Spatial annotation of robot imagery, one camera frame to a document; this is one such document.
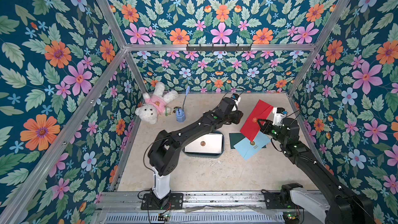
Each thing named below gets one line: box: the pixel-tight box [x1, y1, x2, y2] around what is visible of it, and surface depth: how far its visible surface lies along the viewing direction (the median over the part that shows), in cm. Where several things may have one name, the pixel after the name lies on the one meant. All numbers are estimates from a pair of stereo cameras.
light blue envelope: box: [233, 130, 272, 161], surface depth 93 cm
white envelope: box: [184, 133, 224, 154], surface depth 90 cm
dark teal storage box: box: [182, 130, 225, 159], surface depth 90 cm
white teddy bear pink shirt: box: [134, 81, 179, 124], surface depth 107 cm
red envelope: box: [239, 99, 274, 142], surface depth 84 cm
